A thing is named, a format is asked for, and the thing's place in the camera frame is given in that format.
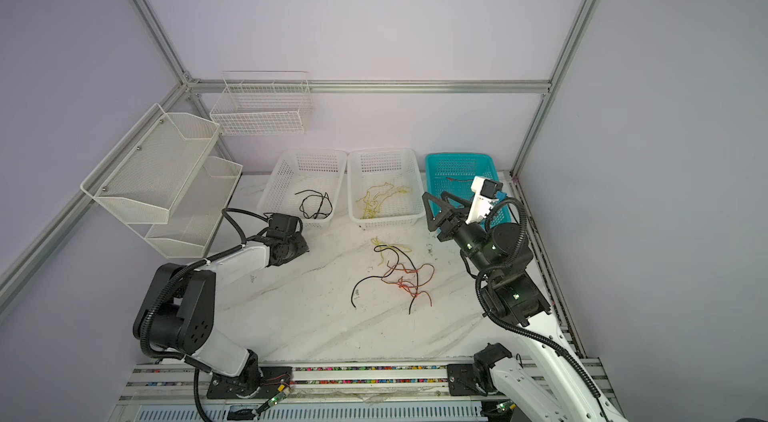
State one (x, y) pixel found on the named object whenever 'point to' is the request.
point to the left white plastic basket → (308, 184)
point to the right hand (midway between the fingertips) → (429, 195)
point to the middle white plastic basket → (384, 187)
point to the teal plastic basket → (454, 174)
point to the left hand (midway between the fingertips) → (297, 247)
